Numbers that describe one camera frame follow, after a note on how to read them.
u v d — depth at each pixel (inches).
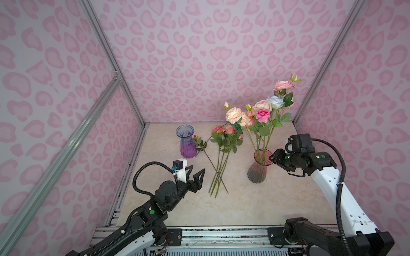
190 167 28.2
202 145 41.7
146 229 19.7
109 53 32.4
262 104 25.5
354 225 15.1
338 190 16.9
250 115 27.1
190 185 24.0
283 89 26.4
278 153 26.3
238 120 25.7
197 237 29.5
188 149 40.5
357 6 27.2
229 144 40.8
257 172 33.8
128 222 19.8
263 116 23.6
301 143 22.0
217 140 42.3
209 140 42.2
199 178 25.1
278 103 26.2
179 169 23.2
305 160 20.1
